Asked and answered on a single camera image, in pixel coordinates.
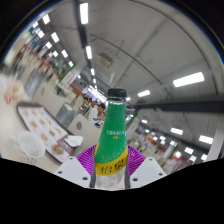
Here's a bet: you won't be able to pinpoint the white black-dotted mug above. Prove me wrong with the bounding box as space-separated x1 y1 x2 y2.
17 130 47 164

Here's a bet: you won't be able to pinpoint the ceiling strip lights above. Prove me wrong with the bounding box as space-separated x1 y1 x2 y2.
31 2 215 163

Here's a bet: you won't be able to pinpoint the ceiling air conditioner unit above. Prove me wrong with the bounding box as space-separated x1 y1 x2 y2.
98 53 114 69

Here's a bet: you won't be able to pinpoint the person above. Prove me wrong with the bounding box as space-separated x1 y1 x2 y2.
87 102 108 128

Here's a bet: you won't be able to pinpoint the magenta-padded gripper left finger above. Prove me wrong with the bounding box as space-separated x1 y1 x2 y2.
54 144 98 189

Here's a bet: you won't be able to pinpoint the white paper napkin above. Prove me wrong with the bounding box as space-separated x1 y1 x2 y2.
63 134 84 148

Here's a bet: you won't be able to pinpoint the dark food tray with liner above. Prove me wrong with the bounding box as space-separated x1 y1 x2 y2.
16 102 78 164

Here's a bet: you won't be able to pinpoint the beige canteen chairs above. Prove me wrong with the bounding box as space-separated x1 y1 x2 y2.
24 68 104 148

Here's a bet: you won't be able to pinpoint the green-labelled clear drink bottle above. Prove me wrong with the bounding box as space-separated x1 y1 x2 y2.
93 88 130 190

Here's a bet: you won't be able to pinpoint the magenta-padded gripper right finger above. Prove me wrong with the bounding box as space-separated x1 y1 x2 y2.
125 145 167 190

